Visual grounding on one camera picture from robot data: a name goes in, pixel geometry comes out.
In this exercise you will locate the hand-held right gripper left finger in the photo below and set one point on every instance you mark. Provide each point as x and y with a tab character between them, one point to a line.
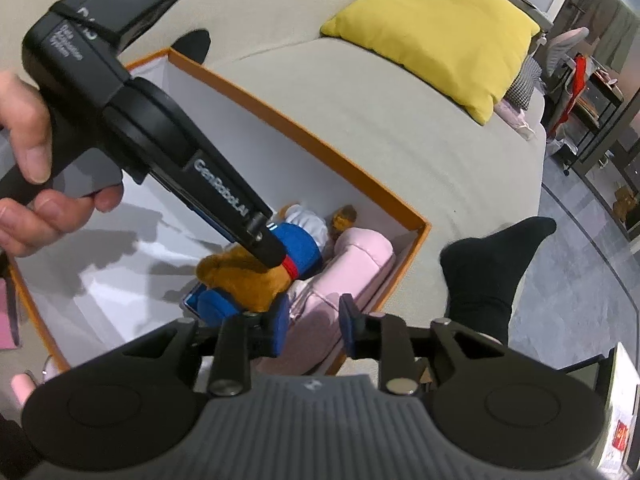
277	332

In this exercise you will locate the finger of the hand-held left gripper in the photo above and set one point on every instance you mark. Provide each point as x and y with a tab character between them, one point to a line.
225	185

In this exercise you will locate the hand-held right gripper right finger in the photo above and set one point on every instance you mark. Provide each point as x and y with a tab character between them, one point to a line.
350	327

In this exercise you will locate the brown bear plush blue jacket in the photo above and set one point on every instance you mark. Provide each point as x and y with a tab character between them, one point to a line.
240	280

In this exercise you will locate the orange cardboard box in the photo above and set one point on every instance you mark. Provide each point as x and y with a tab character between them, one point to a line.
300	160

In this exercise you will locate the person's left hand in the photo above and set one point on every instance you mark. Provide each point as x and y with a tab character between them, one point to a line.
27	135

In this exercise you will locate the pink plush pouch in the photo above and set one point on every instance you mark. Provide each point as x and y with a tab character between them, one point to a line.
360	255

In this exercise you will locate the blue flat case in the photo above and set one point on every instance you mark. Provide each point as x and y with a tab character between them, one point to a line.
192	302

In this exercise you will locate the small brown plush toy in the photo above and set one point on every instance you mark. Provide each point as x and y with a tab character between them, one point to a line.
344	217

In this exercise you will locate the beige sofa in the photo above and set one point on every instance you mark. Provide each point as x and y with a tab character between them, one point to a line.
350	110

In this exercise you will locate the pink flat object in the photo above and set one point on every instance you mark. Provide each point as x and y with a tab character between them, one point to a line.
7	310

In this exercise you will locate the yellow pillow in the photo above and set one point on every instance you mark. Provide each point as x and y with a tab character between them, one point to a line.
440	30

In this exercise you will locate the pink cloth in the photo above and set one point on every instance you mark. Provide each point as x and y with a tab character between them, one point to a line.
515	117

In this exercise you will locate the white flat box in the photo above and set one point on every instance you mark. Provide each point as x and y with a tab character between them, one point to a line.
622	410

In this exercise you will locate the houndstooth pillow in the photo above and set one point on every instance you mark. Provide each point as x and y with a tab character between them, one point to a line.
522	82

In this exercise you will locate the black metal table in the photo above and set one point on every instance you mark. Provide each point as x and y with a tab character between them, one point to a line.
595	110

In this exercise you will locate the pink office chair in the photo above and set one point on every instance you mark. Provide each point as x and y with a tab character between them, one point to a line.
562	47

